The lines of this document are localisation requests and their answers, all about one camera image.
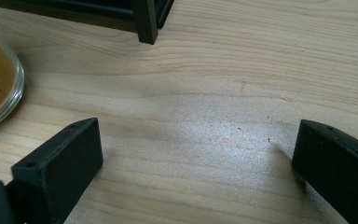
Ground black metal panel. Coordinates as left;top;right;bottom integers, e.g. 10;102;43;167
0;0;175;46

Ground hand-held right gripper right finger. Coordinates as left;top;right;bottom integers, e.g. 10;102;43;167
291;119;358;224

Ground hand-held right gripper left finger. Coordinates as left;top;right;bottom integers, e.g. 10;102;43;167
10;117;104;224

